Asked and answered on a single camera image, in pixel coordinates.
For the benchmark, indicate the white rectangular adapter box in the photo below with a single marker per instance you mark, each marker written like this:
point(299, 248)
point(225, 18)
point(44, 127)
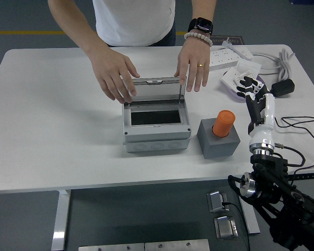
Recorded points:
point(244, 53)

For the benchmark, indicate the white power strip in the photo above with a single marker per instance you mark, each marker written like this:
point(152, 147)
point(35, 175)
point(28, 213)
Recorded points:
point(222, 58)

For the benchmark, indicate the brown floor sign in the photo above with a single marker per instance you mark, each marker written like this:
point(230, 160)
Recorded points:
point(233, 39)

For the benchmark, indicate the white square switch panel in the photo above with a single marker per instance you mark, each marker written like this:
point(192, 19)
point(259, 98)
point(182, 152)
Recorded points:
point(248, 65)

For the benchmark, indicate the grey block battery holder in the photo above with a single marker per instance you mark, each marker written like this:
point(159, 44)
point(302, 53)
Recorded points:
point(219, 147)

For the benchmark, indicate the tall metal base plate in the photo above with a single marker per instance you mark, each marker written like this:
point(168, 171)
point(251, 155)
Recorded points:
point(176, 245)

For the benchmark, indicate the orange cylindrical battery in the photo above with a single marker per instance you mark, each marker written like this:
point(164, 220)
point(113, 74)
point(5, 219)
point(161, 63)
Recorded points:
point(223, 123)

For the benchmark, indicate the person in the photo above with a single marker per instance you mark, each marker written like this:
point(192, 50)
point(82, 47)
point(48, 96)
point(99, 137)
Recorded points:
point(133, 21)

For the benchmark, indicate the grey plastic junction box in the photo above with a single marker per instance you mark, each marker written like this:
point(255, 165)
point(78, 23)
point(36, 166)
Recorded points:
point(157, 136)

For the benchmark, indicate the black power adapter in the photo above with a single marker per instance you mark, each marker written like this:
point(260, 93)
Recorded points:
point(284, 87)

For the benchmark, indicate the white table leg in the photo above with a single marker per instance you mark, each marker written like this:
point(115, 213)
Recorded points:
point(253, 222)
point(60, 219)

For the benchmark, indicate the person's left hand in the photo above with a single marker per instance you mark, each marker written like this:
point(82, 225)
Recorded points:
point(193, 61)

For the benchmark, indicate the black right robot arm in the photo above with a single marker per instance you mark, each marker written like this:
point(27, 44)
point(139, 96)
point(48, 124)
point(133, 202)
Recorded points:
point(282, 193)

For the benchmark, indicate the person's right hand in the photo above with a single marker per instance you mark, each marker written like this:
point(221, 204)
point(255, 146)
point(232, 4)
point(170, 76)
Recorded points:
point(110, 68)

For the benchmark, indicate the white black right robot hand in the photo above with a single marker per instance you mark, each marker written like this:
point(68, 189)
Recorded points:
point(267, 115)

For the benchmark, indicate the white socket with label sticker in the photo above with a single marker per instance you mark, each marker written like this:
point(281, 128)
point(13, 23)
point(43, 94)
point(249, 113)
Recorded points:
point(244, 74)

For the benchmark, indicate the purple plastic tray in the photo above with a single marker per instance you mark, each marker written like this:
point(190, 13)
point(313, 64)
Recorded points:
point(239, 98)

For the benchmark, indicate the person's left forearm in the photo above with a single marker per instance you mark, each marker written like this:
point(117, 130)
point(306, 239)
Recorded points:
point(205, 9)

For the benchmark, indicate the blue object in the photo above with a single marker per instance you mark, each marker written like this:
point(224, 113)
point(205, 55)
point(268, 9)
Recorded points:
point(307, 1)

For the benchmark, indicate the smoky transparent box lid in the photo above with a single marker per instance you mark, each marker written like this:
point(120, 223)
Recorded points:
point(157, 91)

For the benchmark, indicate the black smartwatch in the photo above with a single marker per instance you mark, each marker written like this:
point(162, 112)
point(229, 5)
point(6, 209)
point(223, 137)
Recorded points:
point(202, 24)

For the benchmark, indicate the white power plug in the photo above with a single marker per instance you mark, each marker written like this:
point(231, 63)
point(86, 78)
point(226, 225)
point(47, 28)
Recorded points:
point(227, 44)

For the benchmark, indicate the white plain socket panel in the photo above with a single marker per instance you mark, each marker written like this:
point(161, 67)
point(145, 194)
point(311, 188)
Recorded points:
point(229, 78)

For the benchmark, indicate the person's right forearm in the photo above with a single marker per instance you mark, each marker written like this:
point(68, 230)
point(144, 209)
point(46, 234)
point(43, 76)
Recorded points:
point(70, 23)

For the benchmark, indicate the long metal base plate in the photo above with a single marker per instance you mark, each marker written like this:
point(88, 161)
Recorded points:
point(111, 247)

